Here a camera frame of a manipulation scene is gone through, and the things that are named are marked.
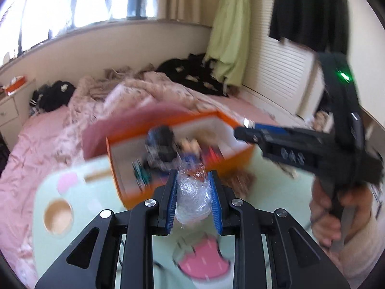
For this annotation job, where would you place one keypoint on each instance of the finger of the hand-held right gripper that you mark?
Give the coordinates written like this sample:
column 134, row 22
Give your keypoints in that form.
column 246, row 135
column 273, row 128

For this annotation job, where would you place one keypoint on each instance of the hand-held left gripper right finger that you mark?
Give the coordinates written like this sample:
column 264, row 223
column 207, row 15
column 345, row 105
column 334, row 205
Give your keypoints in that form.
column 216, row 204

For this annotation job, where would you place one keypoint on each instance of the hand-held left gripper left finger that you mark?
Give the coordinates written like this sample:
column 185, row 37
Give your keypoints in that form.
column 170, row 204

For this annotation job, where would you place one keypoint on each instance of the shiny silver object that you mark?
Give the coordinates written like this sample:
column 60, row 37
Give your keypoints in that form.
column 249, row 123

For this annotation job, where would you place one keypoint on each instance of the clear plastic wrap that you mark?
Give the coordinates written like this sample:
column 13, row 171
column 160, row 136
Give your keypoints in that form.
column 192, row 195

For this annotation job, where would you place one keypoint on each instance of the orange cardboard box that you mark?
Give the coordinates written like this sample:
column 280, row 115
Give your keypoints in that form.
column 216, row 129

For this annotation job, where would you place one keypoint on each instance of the green toy car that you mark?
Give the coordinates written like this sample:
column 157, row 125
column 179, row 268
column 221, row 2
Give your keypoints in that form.
column 141, row 174

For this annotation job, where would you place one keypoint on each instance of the person's right forearm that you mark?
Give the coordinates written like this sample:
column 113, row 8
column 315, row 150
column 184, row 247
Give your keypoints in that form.
column 355, row 259

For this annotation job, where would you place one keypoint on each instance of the green strawberry print desktop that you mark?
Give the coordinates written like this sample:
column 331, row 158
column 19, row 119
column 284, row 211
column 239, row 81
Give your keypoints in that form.
column 81, row 198

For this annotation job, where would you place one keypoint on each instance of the person's right hand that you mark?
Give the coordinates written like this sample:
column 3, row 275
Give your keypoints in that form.
column 323, row 225

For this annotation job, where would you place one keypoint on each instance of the beige cloth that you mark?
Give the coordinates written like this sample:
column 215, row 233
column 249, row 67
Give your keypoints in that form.
column 323, row 119

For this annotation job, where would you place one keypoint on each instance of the white louvred wardrobe door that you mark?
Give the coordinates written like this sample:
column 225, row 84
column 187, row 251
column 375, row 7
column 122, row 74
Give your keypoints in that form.
column 279, row 75

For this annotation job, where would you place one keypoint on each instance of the black clothes pile with tags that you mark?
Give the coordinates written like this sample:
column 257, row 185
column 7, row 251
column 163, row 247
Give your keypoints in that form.
column 183, row 72

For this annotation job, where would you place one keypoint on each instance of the dark pink pillow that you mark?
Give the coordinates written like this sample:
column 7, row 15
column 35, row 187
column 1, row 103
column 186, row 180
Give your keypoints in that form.
column 120, row 126

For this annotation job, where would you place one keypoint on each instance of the light green hanging garment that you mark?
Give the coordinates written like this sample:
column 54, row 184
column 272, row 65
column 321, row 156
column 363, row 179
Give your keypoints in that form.
column 231, row 36

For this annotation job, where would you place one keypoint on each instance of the crumpled pale pink blanket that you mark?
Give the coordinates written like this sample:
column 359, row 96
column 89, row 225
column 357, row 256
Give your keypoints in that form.
column 126, row 96

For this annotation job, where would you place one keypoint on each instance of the black hanging garment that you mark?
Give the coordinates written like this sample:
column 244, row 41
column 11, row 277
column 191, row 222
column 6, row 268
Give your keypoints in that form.
column 306, row 6

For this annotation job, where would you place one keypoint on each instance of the pink bed sheet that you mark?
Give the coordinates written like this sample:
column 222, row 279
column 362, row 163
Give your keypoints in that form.
column 39, row 144

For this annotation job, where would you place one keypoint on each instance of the black clothes pile with stripes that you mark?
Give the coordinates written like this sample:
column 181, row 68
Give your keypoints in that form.
column 54, row 96

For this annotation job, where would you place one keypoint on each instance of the white bedside cabinet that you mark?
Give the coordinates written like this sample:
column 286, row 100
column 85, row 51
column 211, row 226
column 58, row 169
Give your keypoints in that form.
column 12, row 114

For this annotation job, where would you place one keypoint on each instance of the orange tissue box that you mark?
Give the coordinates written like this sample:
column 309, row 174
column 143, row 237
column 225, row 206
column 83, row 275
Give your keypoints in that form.
column 16, row 87

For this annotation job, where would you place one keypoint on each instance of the window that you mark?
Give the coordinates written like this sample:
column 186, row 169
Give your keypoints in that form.
column 90, row 0

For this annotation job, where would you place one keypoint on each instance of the small white round object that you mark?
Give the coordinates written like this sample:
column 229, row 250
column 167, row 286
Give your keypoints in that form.
column 6, row 57

